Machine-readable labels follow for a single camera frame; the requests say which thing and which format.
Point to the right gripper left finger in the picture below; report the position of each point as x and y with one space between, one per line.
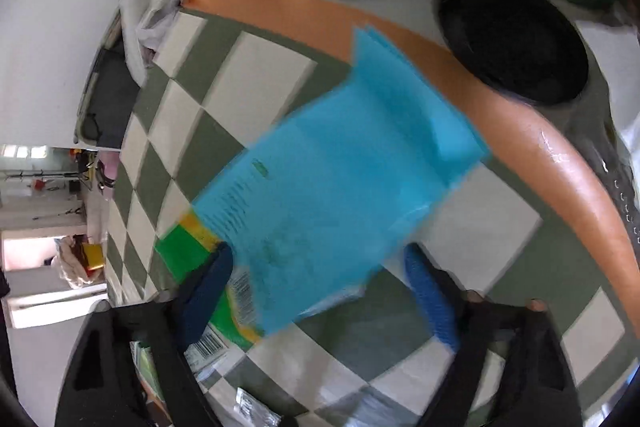
101 387

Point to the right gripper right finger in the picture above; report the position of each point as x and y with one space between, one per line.
536 387

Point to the green white medicine box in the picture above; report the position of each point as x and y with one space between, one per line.
211 292

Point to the blue paper envelope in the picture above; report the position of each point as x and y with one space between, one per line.
321 201

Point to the green white checkered tablecloth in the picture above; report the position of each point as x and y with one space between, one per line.
533 219

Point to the black round bowl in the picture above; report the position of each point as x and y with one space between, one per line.
524 48

